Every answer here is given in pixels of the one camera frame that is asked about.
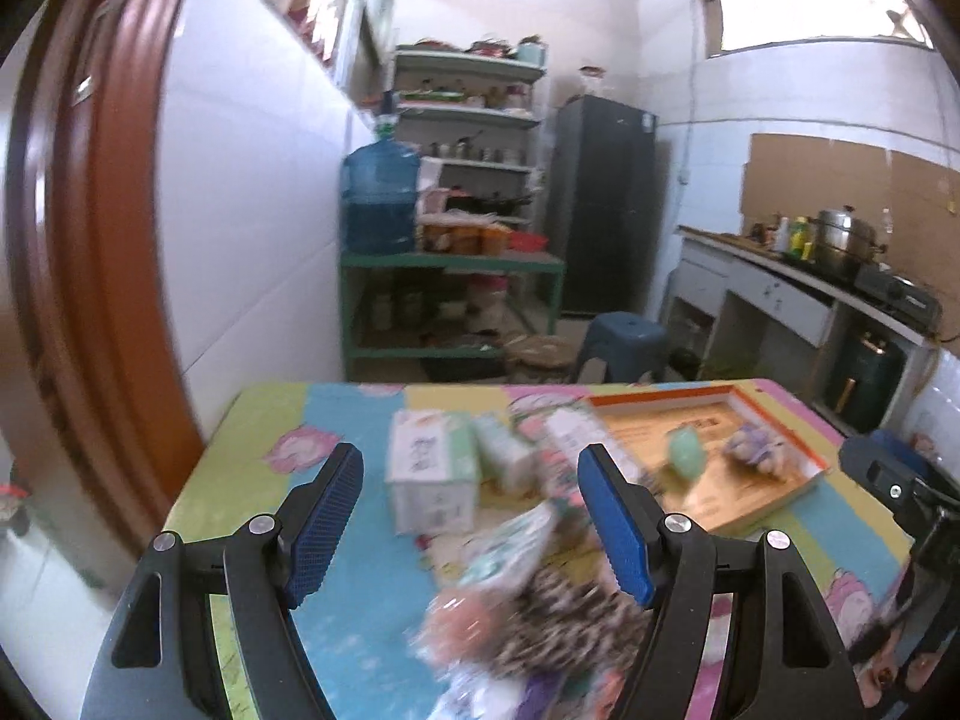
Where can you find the black refrigerator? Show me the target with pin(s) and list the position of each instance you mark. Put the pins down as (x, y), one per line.
(600, 210)

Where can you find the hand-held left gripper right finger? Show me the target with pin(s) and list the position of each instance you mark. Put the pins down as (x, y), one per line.
(615, 529)

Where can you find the purple plush toy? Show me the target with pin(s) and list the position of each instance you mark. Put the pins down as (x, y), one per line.
(757, 450)

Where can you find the black gas stove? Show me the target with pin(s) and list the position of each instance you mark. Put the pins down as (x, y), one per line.
(900, 296)

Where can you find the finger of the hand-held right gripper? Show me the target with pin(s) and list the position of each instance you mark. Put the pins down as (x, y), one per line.
(885, 469)

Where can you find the blue plastic stool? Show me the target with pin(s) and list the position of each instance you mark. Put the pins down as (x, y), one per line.
(622, 330)

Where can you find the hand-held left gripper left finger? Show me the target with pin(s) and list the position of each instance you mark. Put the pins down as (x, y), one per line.
(326, 525)

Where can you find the pink plush bear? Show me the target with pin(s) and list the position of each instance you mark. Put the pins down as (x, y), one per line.
(465, 622)

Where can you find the blue water jug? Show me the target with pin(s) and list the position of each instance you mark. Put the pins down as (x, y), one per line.
(379, 195)

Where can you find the leopard print plush toy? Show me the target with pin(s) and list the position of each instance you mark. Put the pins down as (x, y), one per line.
(570, 622)

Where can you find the red plastic basin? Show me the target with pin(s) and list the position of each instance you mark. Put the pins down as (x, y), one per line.
(527, 241)

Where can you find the white shelf rack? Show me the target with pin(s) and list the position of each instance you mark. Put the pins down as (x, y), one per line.
(469, 112)

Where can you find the yellow green bottle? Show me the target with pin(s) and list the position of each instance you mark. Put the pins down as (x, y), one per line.
(801, 240)

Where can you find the cardboard sheet on wall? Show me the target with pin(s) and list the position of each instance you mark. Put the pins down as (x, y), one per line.
(817, 172)

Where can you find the floral printed packet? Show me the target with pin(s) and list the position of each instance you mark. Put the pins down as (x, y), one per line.
(562, 442)

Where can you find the green soft toy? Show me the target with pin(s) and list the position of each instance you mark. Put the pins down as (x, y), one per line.
(686, 454)

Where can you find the orange food jar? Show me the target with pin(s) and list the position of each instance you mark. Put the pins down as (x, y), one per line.
(435, 240)
(465, 240)
(493, 240)

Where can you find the steel steamer pot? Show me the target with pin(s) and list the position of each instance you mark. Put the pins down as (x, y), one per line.
(844, 240)

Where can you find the white green carton box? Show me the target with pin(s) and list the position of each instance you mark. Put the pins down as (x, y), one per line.
(431, 472)

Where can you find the green printed packet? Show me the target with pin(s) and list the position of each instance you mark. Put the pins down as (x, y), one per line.
(510, 540)

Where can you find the shallow orange cardboard box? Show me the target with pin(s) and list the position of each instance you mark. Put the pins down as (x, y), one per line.
(720, 487)

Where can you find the small white green carton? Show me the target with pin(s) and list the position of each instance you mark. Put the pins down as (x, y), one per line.
(506, 454)

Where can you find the white bottle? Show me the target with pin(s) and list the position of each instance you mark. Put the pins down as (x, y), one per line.
(781, 236)

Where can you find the brown wooden door frame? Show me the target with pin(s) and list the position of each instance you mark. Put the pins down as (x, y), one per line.
(90, 240)

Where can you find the round wicker stool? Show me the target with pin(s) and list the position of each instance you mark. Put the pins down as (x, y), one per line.
(540, 356)

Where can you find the glass jar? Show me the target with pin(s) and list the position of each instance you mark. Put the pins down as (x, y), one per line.
(592, 82)

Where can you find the interior glass window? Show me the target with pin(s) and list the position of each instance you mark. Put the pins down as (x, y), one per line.
(330, 0)

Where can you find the kitchen counter with drawers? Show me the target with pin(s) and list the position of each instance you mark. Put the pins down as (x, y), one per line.
(765, 289)

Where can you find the green metal table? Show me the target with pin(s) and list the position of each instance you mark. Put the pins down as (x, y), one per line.
(450, 262)

